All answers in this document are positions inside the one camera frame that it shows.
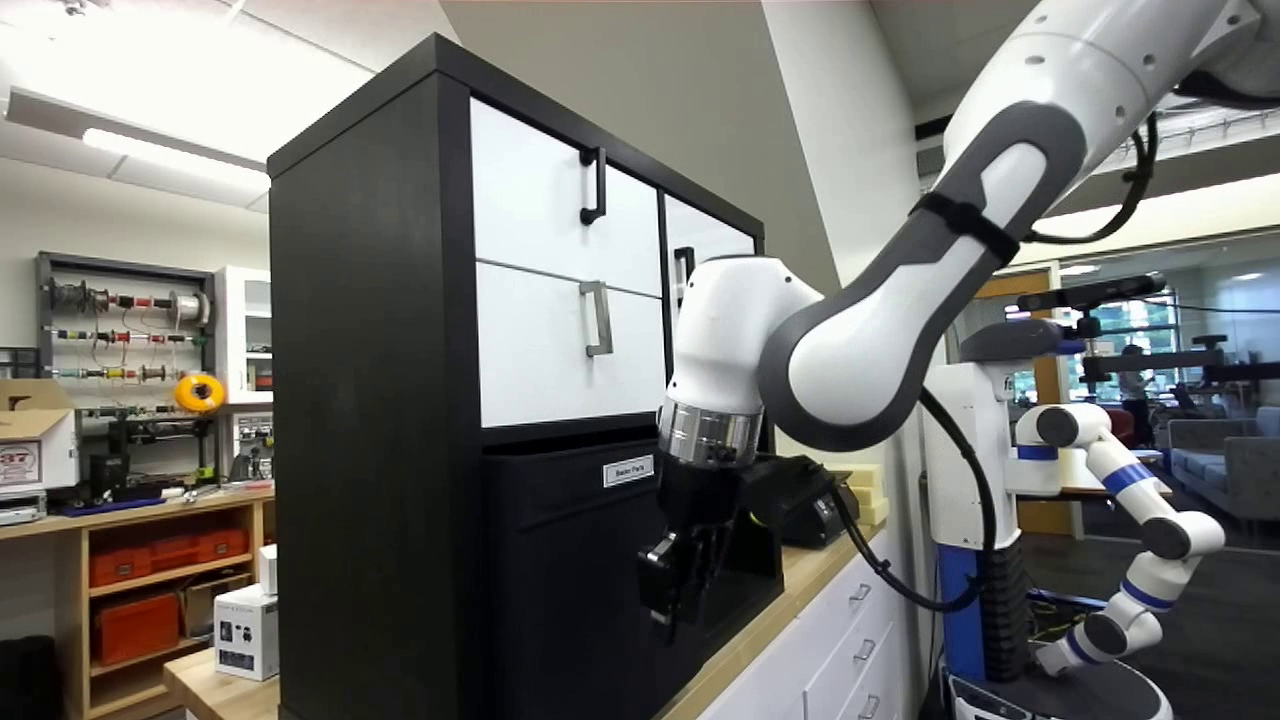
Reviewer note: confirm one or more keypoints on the yellow spool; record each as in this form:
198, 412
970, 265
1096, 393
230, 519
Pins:
200, 393

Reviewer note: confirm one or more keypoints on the black device on counter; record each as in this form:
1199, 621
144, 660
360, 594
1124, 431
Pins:
800, 503

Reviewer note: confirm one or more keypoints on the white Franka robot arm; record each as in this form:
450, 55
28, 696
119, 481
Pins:
933, 265

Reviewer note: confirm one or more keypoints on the long ceiling light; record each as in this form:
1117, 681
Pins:
173, 159

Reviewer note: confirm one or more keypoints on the wide red bin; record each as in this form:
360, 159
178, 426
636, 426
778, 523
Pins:
166, 556

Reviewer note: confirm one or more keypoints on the black and white cabinet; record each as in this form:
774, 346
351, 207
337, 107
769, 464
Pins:
375, 400

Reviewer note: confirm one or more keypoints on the white workbench with drawers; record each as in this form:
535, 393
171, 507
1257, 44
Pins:
825, 640

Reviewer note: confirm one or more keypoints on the small white box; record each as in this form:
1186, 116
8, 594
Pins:
245, 635

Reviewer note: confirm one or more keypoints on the cardboard box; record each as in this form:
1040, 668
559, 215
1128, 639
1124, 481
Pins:
34, 446

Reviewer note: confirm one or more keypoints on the white blue mobile robot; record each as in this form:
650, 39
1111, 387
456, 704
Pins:
1064, 534

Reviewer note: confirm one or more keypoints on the light wooden table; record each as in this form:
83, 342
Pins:
221, 694

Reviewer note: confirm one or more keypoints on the wooden shelf unit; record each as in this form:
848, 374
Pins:
83, 534

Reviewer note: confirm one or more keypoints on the black fabric basket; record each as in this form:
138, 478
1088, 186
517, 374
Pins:
575, 602

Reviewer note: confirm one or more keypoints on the grey tool wall panel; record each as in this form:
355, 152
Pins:
126, 346

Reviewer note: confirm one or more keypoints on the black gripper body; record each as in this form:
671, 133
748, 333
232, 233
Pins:
704, 514

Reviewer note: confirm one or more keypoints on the white cabinet door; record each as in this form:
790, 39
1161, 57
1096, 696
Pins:
704, 236

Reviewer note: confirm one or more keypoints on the small red bin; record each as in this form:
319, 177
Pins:
138, 626

